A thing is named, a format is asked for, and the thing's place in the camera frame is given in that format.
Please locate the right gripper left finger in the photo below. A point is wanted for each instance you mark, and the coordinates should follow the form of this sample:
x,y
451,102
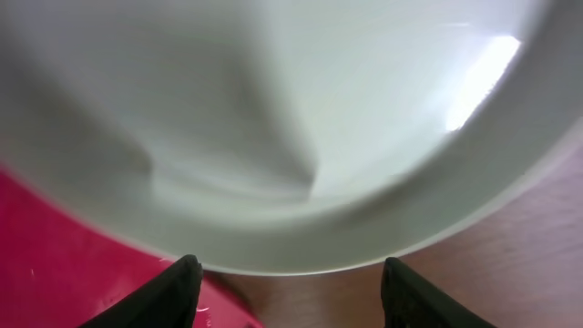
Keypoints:
x,y
168,300

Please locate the red plastic tray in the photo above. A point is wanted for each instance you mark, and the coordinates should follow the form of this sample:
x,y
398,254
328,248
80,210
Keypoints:
x,y
56,272

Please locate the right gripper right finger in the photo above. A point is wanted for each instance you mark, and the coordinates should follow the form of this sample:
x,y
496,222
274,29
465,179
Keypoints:
x,y
411,301

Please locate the white plate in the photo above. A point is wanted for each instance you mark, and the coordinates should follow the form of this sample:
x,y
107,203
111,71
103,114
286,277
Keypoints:
x,y
287,137

